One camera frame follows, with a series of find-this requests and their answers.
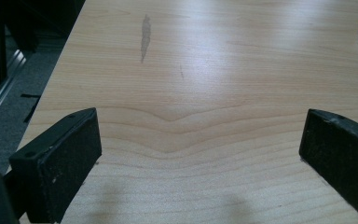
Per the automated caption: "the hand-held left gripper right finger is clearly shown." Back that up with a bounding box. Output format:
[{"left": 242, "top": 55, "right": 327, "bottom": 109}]
[{"left": 297, "top": 107, "right": 358, "bottom": 224}]

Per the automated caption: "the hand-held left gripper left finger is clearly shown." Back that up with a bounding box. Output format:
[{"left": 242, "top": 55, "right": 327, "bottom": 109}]
[{"left": 5, "top": 106, "right": 103, "bottom": 224}]

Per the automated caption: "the metal floor rail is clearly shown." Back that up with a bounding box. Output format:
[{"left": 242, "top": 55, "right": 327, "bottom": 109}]
[{"left": 0, "top": 49, "right": 28, "bottom": 134}]

